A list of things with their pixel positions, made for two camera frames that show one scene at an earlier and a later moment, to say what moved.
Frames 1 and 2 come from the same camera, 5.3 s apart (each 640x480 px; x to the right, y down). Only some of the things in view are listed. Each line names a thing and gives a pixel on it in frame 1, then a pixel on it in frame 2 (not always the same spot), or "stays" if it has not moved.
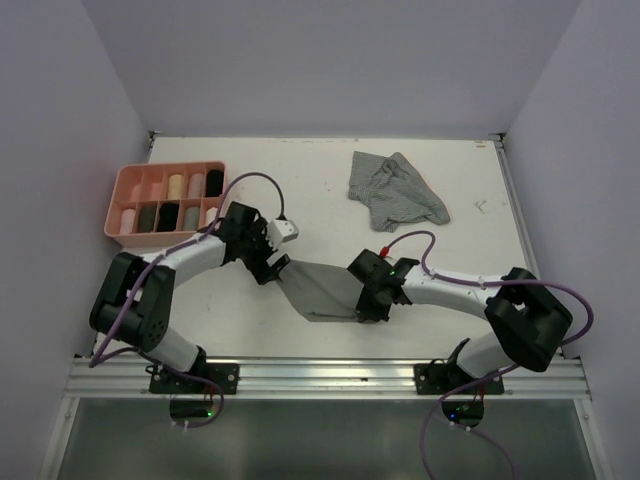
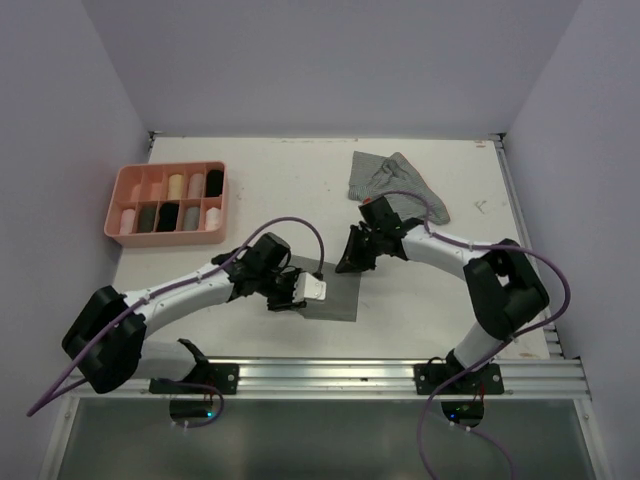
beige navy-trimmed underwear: (175, 186) stays
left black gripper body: (256, 249) → (279, 288)
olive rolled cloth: (146, 219) stays
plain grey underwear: (322, 293) stays
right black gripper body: (370, 304) → (377, 235)
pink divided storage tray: (166, 204) stays
